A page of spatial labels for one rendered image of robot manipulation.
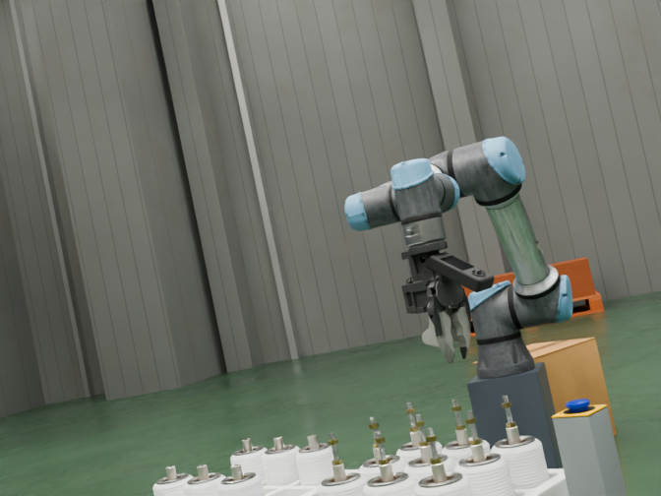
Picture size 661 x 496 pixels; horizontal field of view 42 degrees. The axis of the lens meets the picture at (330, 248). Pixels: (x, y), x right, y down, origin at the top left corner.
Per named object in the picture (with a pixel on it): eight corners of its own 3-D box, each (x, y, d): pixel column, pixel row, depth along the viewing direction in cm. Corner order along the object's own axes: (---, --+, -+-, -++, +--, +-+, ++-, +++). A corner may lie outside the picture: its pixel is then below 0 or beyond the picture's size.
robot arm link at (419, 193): (438, 157, 158) (421, 155, 150) (450, 216, 157) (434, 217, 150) (398, 168, 161) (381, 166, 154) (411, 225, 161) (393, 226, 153)
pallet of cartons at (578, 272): (607, 302, 767) (596, 254, 769) (603, 312, 680) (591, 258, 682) (468, 328, 809) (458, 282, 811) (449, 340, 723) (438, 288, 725)
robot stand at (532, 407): (502, 480, 234) (478, 372, 235) (569, 472, 228) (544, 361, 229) (492, 500, 217) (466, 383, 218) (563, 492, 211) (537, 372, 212)
